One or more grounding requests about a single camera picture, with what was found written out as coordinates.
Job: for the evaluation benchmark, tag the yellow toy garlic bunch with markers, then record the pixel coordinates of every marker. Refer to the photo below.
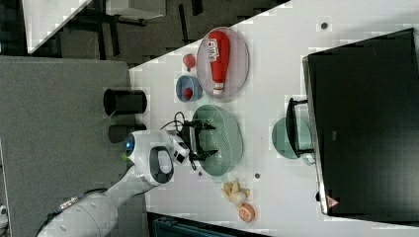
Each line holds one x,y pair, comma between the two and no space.
233,193

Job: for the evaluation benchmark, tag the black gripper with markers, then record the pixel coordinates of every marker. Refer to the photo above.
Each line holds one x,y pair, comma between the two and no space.
190,134

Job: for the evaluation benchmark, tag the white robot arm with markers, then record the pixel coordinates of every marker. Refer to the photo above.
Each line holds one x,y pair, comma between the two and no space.
153,154

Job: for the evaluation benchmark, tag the orange slice toy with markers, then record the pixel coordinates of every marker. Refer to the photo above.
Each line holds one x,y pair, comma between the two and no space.
246,212

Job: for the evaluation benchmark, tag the blue bowl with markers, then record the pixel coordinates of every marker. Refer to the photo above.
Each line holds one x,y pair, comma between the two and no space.
188,81

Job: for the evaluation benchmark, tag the pink oval plate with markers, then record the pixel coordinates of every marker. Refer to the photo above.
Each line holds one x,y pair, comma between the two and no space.
237,67

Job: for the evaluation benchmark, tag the green cup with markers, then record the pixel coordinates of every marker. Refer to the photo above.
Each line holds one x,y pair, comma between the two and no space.
283,145

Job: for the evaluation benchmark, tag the red ball in bowl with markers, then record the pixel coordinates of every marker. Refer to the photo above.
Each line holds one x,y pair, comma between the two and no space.
188,94

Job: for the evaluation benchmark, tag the red ketchup bottle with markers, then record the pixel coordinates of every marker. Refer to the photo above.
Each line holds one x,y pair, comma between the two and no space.
218,48

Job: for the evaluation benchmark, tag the red toy strawberry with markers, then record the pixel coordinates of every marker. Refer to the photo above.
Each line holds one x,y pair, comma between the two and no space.
189,61

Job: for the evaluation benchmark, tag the black cylinder holder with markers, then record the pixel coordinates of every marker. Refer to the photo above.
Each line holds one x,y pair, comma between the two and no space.
124,102

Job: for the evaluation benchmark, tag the green plastic strainer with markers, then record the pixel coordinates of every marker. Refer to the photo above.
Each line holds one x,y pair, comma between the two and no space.
224,137

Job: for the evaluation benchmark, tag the black toaster oven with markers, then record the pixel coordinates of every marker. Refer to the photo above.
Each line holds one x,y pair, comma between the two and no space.
363,107

